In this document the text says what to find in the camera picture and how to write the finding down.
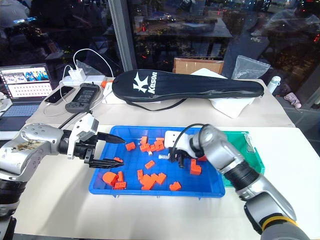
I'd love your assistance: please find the green plastic bin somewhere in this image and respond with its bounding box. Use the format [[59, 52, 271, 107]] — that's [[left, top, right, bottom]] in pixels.
[[219, 130, 266, 188]]

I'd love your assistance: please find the orange rounded plastic block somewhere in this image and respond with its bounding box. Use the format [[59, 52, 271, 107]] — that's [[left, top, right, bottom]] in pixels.
[[102, 171, 119, 187]]

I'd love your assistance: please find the grey handheld game controller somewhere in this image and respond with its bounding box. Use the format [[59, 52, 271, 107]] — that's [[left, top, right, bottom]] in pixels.
[[65, 82, 101, 114]]

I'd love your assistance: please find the orange L-shaped plastic block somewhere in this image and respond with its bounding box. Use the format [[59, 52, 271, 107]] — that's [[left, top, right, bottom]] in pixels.
[[189, 158, 202, 176]]

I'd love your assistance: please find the white charger plug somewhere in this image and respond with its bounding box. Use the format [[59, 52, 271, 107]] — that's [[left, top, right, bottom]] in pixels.
[[68, 67, 86, 81]]

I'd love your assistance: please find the open laptop computer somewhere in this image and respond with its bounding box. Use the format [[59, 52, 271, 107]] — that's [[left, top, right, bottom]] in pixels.
[[0, 63, 54, 133]]

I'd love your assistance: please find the white power strip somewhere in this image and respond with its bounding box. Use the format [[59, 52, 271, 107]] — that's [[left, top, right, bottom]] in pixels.
[[59, 74, 106, 89]]

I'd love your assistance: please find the clear plastic zip bag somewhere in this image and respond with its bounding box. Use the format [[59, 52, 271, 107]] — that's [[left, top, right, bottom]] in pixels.
[[230, 54, 272, 81]]

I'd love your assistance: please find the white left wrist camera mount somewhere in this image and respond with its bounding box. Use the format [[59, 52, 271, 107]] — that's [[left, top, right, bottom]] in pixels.
[[66, 112, 100, 160]]

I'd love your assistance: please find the grey window frame post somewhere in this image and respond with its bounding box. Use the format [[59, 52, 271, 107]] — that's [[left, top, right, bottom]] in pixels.
[[108, 0, 138, 74]]

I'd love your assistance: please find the white foam packaging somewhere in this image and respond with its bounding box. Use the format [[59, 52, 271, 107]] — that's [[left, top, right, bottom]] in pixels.
[[189, 67, 256, 120]]

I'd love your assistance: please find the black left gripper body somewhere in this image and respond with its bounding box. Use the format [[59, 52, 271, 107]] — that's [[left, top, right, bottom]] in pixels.
[[73, 134, 99, 165]]

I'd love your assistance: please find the white water bottle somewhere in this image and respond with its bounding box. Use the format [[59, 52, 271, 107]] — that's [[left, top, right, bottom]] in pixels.
[[266, 75, 282, 95]]

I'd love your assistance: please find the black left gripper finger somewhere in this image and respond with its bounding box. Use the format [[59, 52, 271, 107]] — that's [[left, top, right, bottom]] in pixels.
[[96, 132, 126, 144], [87, 157, 125, 169]]

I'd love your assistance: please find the white looped charging cable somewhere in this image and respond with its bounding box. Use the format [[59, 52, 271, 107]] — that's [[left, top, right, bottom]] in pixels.
[[72, 48, 115, 79]]

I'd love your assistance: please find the pink soft object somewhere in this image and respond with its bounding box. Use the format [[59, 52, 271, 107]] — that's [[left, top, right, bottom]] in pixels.
[[283, 92, 302, 109]]

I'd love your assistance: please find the black thin cable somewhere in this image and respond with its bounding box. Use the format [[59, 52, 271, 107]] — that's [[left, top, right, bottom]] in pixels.
[[59, 109, 94, 131]]

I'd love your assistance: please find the black Kason racket bag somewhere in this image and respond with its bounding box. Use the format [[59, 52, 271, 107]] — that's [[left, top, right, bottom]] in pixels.
[[111, 69, 265, 111]]

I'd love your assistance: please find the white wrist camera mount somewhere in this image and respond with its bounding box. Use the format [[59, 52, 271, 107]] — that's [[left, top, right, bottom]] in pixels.
[[66, 112, 100, 160], [164, 130, 199, 160]]

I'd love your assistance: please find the brown cardboard box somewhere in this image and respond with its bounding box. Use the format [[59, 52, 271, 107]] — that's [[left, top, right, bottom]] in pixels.
[[172, 57, 225, 75]]

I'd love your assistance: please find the white phone charging cable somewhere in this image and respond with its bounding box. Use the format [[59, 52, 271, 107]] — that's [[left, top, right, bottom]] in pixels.
[[44, 64, 74, 117]]

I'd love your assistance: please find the black smartphone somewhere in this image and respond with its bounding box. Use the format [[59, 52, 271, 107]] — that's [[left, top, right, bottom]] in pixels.
[[44, 85, 75, 105]]

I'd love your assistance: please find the blue plastic bin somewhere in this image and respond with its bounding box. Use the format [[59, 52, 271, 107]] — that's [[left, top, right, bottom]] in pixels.
[[88, 125, 226, 199]]

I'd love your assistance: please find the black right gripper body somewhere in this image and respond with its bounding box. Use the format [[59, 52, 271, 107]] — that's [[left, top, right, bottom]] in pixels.
[[172, 148, 199, 161]]

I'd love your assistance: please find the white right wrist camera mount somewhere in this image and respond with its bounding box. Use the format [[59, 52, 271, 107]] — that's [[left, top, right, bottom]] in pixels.
[[164, 130, 199, 160]]

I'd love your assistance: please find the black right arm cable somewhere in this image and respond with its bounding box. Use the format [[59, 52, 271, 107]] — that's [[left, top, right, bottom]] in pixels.
[[169, 123, 211, 162]]

